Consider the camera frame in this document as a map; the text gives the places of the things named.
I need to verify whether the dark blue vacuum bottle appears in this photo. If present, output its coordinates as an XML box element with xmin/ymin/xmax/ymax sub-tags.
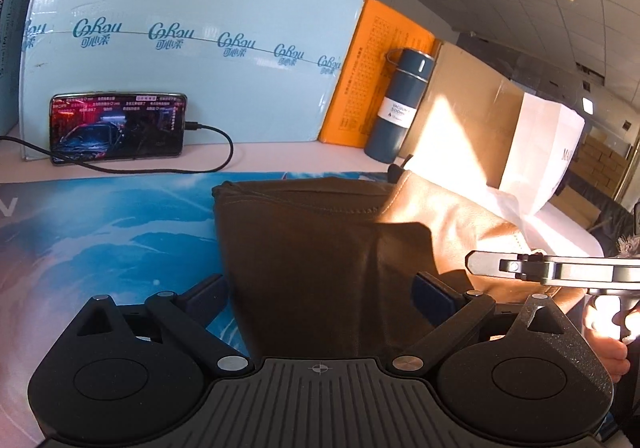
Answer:
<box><xmin>364</xmin><ymin>48</ymin><xmax>434</xmax><ymax>163</ymax></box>

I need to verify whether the brown cardboard box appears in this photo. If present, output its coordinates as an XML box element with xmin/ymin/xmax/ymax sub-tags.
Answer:
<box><xmin>399</xmin><ymin>42</ymin><xmax>524</xmax><ymax>188</ymax></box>

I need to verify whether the white paper bag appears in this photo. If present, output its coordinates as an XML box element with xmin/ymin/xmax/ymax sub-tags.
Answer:
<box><xmin>498</xmin><ymin>93</ymin><xmax>585</xmax><ymax>216</ymax></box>

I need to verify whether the orange cardboard box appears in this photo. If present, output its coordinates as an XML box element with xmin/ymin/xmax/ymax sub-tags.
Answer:
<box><xmin>318</xmin><ymin>0</ymin><xmax>436</xmax><ymax>148</ymax></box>

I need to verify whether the person's right hand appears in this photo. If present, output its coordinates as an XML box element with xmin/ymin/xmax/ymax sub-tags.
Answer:
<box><xmin>582</xmin><ymin>295</ymin><xmax>630</xmax><ymax>383</ymax></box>

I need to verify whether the blue printed table mat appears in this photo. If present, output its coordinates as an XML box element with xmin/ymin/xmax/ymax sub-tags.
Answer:
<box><xmin>0</xmin><ymin>171</ymin><xmax>396</xmax><ymax>444</ymax></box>

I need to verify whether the brown leather jacket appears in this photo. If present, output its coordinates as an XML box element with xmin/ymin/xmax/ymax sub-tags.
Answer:
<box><xmin>213</xmin><ymin>171</ymin><xmax>584</xmax><ymax>360</ymax></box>

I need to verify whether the smartphone with lit screen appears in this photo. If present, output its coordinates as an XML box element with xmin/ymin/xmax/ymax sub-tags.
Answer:
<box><xmin>49</xmin><ymin>92</ymin><xmax>188</xmax><ymax>163</ymax></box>

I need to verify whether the large light blue box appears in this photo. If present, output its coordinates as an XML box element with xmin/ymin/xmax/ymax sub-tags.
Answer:
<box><xmin>20</xmin><ymin>0</ymin><xmax>363</xmax><ymax>159</ymax></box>

